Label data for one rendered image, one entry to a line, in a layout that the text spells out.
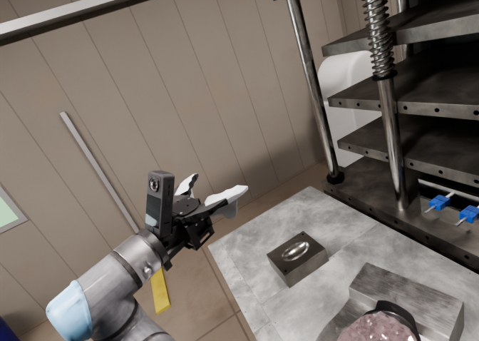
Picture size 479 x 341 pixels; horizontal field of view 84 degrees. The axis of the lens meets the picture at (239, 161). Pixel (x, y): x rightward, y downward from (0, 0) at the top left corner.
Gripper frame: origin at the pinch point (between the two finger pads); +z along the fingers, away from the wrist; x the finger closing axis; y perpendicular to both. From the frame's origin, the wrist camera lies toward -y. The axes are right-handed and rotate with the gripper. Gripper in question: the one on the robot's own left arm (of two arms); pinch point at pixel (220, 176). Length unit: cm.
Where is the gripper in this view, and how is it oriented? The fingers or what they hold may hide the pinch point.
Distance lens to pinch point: 57.8
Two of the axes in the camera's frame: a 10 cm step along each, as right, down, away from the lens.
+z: 6.0, -5.1, 6.2
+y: 2.3, 8.5, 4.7
